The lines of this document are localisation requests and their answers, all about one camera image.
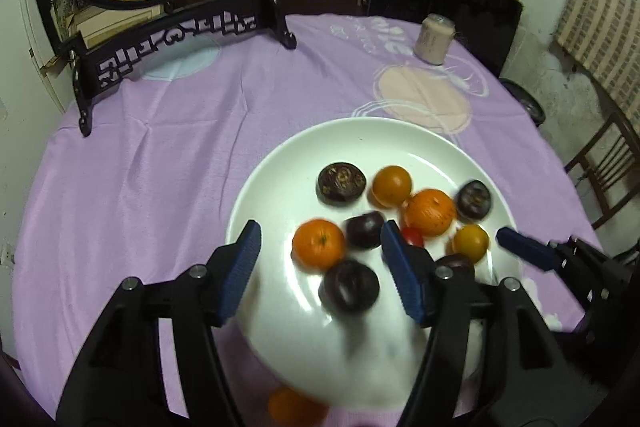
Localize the dark purple passion fruit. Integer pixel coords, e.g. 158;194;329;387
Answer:
319;259;381;313
344;212;385;251

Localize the smooth orange fruit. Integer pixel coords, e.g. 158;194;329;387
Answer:
371;165;413;208
267;387;331;427

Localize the brown wooden chair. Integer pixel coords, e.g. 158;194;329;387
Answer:
565;109;640;230

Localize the black round stool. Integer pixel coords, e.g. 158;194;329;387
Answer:
500;78;546;125

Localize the large mandarin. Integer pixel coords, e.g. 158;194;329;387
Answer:
402;188;457;238

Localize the white plate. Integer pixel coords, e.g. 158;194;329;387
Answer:
225;117;518;408

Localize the small mandarin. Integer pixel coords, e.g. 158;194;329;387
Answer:
291;218;347;271

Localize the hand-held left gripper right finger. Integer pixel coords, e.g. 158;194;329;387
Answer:
381;221;581;427

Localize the checkered curtain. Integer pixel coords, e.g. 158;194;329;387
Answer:
555;0;640;128

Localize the yellow-orange fruit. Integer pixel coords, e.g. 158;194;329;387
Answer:
451;224;491;264

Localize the beige drink can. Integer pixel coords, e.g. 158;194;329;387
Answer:
414;13;455;66

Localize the dark brown water chestnut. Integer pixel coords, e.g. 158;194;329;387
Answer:
317;162;367;206
455;179;495;222
435;253;476;280

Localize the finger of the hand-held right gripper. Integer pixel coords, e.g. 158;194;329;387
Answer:
497;228;576;272

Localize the purple printed tablecloth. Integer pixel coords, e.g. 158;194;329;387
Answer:
10;14;606;427

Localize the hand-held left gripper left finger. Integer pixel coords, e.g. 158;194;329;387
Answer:
55;219;262;427

